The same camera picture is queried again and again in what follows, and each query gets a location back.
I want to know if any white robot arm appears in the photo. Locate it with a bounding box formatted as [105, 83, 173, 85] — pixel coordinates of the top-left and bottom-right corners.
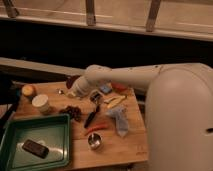
[69, 63, 213, 171]

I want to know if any white cup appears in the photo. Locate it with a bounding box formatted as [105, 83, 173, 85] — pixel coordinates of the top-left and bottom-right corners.
[32, 94, 50, 114]

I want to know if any small metal cup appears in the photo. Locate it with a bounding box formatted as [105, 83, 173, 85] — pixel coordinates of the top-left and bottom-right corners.
[88, 133, 102, 150]

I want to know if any purple bowl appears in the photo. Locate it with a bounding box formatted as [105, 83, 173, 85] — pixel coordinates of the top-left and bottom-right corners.
[66, 75, 79, 89]

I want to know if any bunch of dark grapes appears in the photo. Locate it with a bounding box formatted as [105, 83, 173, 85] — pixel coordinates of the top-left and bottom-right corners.
[59, 106, 82, 122]

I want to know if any blue sponge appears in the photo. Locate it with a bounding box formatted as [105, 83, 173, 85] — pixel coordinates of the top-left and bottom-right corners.
[99, 84, 112, 94]

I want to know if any banana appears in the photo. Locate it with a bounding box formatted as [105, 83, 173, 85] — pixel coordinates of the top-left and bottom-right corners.
[104, 95, 126, 109]

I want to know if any green plastic tray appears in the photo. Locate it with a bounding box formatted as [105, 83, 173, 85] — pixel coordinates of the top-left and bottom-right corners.
[0, 114, 70, 171]

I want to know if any yellow apple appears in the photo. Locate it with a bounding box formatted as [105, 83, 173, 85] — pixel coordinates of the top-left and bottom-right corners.
[22, 84, 36, 97]

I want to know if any orange carrot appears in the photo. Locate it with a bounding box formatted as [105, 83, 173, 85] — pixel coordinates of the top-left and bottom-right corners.
[84, 123, 108, 136]

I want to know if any orange bowl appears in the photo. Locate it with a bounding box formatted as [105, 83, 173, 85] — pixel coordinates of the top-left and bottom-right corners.
[111, 83, 127, 92]

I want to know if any wooden table board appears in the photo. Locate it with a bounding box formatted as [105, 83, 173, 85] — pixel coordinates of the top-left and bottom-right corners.
[14, 82, 148, 171]

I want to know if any dark brown block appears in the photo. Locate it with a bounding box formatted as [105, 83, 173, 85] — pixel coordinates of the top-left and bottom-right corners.
[22, 139, 49, 158]

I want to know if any black handled utensil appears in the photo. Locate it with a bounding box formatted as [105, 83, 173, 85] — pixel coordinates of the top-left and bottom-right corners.
[84, 105, 100, 128]

